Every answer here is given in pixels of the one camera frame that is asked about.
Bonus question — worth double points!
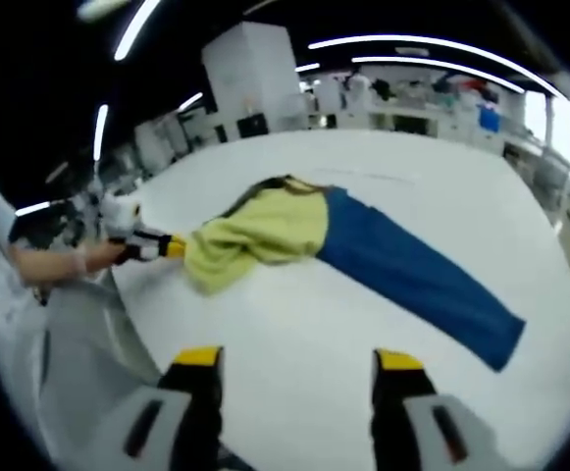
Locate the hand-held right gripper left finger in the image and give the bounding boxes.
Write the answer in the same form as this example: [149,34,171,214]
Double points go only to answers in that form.
[101,345,227,471]

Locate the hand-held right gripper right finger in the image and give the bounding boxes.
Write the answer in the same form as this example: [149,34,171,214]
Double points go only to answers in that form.
[370,347,495,471]

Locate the yellow long-sleeved garment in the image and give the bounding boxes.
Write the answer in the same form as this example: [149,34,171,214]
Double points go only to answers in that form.
[182,174,529,374]

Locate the person's left hand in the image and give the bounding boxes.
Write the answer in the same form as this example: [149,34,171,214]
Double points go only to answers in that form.
[71,242,123,275]

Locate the person in white shirt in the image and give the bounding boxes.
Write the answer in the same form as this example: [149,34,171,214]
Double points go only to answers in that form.
[0,176,53,377]

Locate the black box at column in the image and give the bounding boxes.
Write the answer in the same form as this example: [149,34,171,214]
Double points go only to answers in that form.
[236,113,270,139]

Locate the wide white column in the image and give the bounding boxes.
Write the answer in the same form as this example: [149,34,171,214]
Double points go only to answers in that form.
[200,21,311,139]

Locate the white tall cabinet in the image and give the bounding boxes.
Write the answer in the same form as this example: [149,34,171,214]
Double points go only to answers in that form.
[315,77,343,115]

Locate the white workbench cabinets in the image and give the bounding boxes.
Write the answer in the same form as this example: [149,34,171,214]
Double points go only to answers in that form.
[308,95,507,149]

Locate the blue storage bin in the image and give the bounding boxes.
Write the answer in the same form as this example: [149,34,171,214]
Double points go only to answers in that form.
[479,104,502,132]

